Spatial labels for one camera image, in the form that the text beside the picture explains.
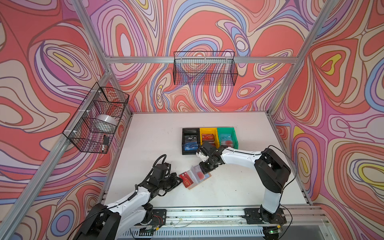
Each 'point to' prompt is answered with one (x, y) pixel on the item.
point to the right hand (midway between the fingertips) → (204, 173)
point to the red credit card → (186, 179)
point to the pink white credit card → (199, 173)
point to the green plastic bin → (227, 136)
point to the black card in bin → (190, 138)
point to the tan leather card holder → (191, 174)
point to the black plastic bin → (190, 131)
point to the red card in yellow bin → (208, 137)
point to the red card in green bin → (227, 142)
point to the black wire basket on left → (92, 127)
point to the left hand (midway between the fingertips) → (184, 179)
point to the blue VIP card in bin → (191, 146)
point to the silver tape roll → (106, 118)
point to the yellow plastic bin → (215, 143)
